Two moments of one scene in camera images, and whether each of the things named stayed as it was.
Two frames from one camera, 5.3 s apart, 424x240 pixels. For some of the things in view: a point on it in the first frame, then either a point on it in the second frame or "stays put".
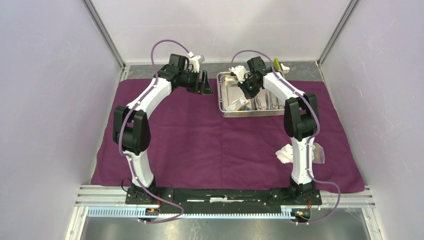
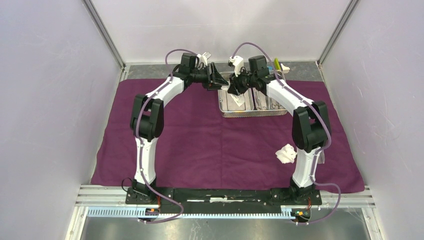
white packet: (237, 104) -> (238, 99)
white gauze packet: (285, 154) stays put
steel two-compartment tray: (233, 103) stays put
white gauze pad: (318, 154) stays put
